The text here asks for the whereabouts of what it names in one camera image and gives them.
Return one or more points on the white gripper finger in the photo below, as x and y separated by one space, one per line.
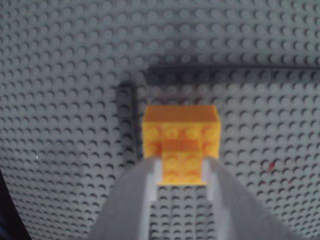
237 215
125 205

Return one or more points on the yellow brick cube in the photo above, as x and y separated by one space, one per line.
180 135

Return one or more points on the grey studded baseplate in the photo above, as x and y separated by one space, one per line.
62 75

